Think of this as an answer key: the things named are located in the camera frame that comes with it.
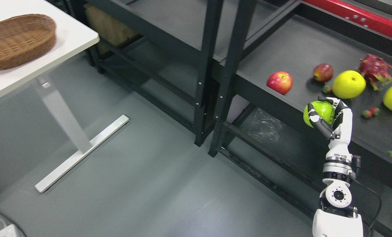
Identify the white desk with pedestal leg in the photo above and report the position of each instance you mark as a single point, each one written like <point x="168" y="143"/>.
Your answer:
<point x="72" y="38"/>

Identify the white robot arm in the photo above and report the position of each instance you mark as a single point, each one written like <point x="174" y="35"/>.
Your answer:
<point x="336" y="216"/>

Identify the yellow apple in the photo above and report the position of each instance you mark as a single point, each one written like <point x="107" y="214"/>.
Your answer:
<point x="348" y="84"/>

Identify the black metal shelf left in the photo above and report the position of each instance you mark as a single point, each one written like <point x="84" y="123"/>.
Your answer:
<point x="168" y="58"/>

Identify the black metal shelf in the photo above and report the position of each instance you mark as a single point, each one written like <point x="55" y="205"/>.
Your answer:
<point x="168" y="58"/>
<point x="291" y="36"/>

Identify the strawberry at shelf edge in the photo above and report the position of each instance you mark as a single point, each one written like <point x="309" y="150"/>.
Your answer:
<point x="389" y="153"/>

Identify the red metal beam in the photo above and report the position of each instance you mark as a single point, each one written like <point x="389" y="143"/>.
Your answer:
<point x="355" y="14"/>

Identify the white power strip on floor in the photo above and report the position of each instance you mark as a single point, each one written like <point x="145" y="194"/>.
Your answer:
<point x="10" y="231"/>

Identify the brown wicker basket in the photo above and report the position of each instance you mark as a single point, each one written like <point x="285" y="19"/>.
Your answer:
<point x="25" y="38"/>

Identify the black metal shelf right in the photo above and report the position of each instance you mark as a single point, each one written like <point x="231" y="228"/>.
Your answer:
<point x="291" y="36"/>

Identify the cardboard box under shelf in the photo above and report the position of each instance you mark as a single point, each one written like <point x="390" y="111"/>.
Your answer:
<point x="109" y="28"/>

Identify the green apple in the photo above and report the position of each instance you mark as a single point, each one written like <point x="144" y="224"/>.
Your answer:
<point x="324" y="110"/>

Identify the small strawberry near apples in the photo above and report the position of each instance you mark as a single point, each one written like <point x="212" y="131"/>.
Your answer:
<point x="327" y="89"/>

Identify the strawberry pair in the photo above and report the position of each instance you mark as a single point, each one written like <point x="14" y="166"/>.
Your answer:
<point x="371" y="112"/>

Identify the pink dragon fruit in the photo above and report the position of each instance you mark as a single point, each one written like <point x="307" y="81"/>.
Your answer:
<point x="375" y="69"/>

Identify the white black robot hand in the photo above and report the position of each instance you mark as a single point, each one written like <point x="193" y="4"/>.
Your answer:
<point x="339" y="132"/>

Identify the small dark red apple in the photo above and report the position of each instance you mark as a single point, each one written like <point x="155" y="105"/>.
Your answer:
<point x="323" y="72"/>

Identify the clear plastic bag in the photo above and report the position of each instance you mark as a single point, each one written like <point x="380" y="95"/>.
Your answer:
<point x="265" y="128"/>

